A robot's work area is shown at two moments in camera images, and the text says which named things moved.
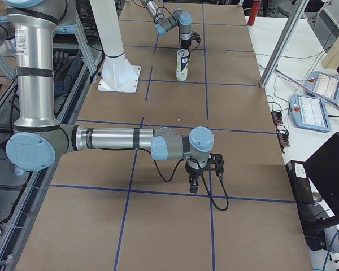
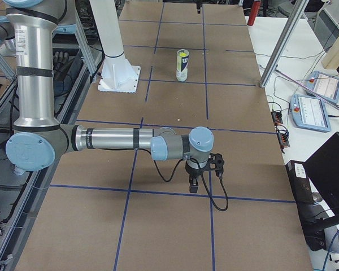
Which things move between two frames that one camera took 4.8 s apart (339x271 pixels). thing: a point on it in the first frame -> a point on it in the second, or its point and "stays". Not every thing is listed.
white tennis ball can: (182, 65) stays
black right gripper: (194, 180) stays
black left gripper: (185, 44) -> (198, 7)
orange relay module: (277, 117) stays
